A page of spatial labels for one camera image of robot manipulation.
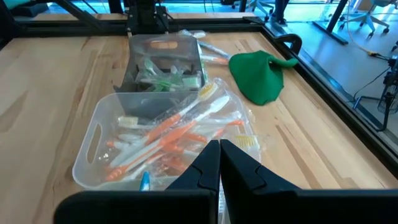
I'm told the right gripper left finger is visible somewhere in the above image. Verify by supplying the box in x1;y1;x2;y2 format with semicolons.
54;139;221;224

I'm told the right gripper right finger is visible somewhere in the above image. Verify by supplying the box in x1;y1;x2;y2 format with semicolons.
220;139;398;224

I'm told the orange toothbrush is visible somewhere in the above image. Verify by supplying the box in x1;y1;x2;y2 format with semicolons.
117;115;162;129
200;54;231;66
107;133;147;156
108;81;218;169
158;155;190;172
214;119;261;150
104;95;231;183

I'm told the blue toothbrush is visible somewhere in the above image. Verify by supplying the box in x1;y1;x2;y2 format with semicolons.
139;170;152;192
198;40;231;59

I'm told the dark grey plastic bin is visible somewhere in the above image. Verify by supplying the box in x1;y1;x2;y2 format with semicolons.
113;33;208;94

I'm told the clear plastic bin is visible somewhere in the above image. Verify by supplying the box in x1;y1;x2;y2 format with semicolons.
72;77;262;192

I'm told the green cloth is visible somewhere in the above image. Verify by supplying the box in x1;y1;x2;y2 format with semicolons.
228;49;299;106

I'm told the black floor fan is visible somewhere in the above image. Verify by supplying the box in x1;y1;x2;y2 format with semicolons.
353;55;398;132

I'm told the black flat floor bar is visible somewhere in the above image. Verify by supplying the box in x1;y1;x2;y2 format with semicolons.
312;0;349;46

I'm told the yellow black plug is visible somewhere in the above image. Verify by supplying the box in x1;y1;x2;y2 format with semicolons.
368;51;389;62

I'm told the person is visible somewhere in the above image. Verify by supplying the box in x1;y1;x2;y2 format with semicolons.
273;0;290;25

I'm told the grey office chair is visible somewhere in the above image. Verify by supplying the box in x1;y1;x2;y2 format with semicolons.
338;0;391;40
247;0;275;22

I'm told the black table frame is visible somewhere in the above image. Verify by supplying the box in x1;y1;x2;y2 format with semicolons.
0;0;398;170

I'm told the black fan cable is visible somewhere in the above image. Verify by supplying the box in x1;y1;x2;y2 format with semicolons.
353;67;391;100

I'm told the black frame handle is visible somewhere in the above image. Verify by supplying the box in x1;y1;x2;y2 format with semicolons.
273;33;303;56

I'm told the cream floor cable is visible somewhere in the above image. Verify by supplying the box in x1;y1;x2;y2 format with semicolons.
345;0;376;55

